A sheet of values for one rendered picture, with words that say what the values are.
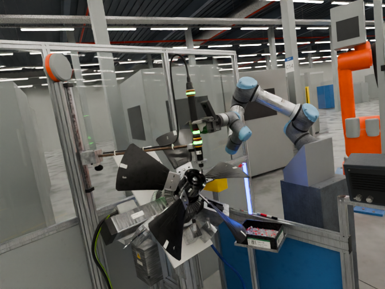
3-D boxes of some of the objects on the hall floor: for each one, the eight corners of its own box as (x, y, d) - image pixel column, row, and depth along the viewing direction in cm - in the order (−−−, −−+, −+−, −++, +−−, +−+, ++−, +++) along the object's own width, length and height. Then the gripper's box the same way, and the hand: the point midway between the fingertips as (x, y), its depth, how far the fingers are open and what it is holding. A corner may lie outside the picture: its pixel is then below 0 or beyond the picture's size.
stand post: (170, 362, 169) (138, 187, 154) (181, 352, 175) (152, 183, 160) (175, 367, 166) (142, 188, 151) (185, 356, 172) (156, 184, 157)
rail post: (225, 313, 203) (211, 215, 192) (228, 310, 205) (215, 213, 195) (229, 316, 200) (215, 217, 189) (232, 312, 202) (219, 214, 192)
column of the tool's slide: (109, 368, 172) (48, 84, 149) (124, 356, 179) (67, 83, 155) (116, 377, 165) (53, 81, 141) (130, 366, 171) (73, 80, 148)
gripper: (227, 129, 143) (198, 136, 129) (211, 130, 151) (183, 137, 137) (224, 113, 141) (195, 118, 128) (209, 115, 150) (180, 120, 136)
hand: (190, 122), depth 133 cm, fingers closed on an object, 4 cm apart
